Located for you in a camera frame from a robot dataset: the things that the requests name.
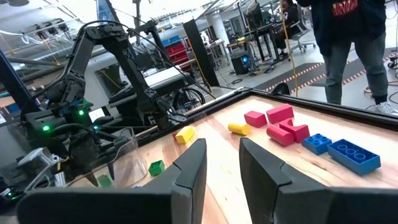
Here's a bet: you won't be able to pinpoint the black desk with monitors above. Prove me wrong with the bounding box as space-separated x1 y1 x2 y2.
238 1 295 68

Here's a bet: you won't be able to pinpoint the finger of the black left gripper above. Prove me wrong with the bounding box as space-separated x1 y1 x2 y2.
106 160 117 182
84 170 100 189

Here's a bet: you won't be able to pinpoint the red arch block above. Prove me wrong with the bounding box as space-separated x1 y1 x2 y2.
278 118 311 144

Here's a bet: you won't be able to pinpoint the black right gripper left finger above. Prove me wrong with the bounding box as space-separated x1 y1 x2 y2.
17 138 208 224

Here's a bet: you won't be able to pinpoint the yellow wooden cylinder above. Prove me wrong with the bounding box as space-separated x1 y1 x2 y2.
227 122 252 136

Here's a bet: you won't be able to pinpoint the black upright panel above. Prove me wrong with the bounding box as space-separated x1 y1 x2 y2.
182 18 221 88

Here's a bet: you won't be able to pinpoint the yellow extension cord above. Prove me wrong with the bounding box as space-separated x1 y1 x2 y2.
277 0 300 98

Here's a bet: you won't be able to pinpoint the blue long toy brick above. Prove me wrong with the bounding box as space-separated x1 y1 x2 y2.
326 138 382 177

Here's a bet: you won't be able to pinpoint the black hazard striped floor mat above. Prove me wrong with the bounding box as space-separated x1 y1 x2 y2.
254 46 398 95

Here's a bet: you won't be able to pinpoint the black clamp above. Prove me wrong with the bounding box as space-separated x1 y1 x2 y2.
269 82 292 96

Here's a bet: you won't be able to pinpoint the red rectangular block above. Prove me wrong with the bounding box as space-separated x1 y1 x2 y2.
243 110 268 129
266 103 295 125

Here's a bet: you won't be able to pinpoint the black computer tower blue lights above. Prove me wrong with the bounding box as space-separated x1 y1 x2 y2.
229 50 258 76

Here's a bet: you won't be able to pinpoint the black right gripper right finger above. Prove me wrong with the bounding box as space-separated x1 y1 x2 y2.
238 138 398 224

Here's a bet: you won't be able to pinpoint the green square toy brick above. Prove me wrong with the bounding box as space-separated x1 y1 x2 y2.
97 174 113 189
148 159 166 177

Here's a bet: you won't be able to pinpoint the red brick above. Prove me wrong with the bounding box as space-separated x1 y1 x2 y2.
266 124 295 147

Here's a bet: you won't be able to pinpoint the person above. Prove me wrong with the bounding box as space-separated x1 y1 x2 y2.
275 0 300 58
295 0 398 116

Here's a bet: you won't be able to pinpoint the blue square toy brick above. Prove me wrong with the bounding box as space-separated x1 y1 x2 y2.
302 133 333 156

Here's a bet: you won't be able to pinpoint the grey workbench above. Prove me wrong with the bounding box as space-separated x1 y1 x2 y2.
83 51 195 125

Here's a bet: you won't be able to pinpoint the grey office chair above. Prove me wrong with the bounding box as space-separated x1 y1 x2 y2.
289 6 317 53

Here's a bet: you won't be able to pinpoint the yellow rectangular block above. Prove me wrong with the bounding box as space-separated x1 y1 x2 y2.
174 125 197 145

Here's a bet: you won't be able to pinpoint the clear plastic tray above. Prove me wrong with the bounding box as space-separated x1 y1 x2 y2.
63 126 149 191

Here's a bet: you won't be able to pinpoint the red storage bins rack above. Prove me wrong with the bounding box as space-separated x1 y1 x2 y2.
161 34 191 74

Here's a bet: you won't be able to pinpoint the black aluminium table frame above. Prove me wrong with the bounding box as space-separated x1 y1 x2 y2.
0 49 398 147

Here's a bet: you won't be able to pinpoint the white bracket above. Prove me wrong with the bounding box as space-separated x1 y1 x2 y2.
17 147 68 187

